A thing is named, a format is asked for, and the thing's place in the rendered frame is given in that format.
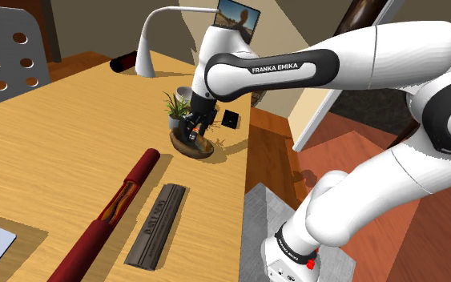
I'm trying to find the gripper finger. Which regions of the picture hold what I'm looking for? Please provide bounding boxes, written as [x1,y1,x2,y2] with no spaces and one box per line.
[178,113,192,143]
[198,111,217,137]

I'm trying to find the green plant in grey pot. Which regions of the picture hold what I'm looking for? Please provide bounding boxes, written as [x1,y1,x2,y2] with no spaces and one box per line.
[162,91,191,132]

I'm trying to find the white cup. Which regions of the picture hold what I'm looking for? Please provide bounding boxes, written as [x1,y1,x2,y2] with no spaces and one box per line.
[175,86,194,106]

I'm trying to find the black square box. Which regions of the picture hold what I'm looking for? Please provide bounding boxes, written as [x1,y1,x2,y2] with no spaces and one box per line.
[220,109,240,131]

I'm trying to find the brown wooden bowl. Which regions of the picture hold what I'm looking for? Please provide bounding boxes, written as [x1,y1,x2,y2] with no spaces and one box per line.
[169,128,215,160]

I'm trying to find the white desk lamp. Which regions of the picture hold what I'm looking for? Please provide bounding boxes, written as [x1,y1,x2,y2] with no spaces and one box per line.
[135,6,219,79]

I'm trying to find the dark red cylinder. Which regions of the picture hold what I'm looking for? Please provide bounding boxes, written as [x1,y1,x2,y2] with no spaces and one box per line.
[109,50,139,74]

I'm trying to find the framed photo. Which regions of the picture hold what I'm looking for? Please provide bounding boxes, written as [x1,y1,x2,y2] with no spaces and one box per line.
[213,0,262,45]

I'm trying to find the dark grey flat bar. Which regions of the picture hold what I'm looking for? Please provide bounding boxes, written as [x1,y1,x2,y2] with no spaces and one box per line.
[123,183,187,272]

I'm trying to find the grey robot stand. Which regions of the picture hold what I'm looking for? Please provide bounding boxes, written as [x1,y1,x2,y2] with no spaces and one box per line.
[239,182,357,282]

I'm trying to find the long dark red tube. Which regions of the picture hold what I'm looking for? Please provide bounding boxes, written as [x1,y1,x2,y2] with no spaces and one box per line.
[46,147,162,282]

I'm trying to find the light wooden desk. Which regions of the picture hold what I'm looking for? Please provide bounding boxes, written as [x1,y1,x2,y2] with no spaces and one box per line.
[0,50,253,282]

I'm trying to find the grey chair with holes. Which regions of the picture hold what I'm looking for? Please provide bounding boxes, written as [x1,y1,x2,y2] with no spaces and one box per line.
[0,3,52,113]

